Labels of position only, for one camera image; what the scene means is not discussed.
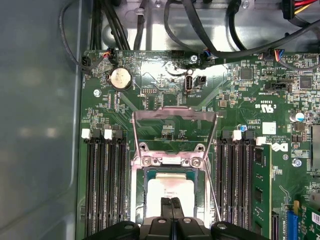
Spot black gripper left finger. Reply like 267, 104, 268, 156
84, 196, 177, 240

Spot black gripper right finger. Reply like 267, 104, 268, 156
171, 196, 263, 240

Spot CPU with silver top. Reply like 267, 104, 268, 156
144, 170, 200, 219

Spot locking lever wire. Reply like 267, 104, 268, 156
202, 158, 223, 223

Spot metal socket cover frame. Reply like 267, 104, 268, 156
131, 106, 220, 162

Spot CPU socket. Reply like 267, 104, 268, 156
129, 141, 216, 226

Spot blue expansion slot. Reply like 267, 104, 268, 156
286, 210, 300, 240

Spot RAM stick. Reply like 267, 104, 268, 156
252, 144, 273, 240

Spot graphics card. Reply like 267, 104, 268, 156
298, 193, 320, 240

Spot green motherboard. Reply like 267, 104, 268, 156
77, 49, 320, 240

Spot internal USB port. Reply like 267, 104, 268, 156
185, 74, 195, 95

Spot silver chipset heatsink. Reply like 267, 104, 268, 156
311, 124, 320, 171

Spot silver coin cell battery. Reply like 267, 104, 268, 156
106, 66, 133, 92

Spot black PC case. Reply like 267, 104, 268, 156
0, 0, 320, 240

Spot thick black cable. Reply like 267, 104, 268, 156
163, 0, 320, 61
91, 0, 102, 51
227, 0, 249, 51
102, 0, 131, 51
133, 0, 151, 51

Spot thin black fan wire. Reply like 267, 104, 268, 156
58, 0, 112, 75

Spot orange red power wires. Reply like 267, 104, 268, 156
281, 0, 320, 21

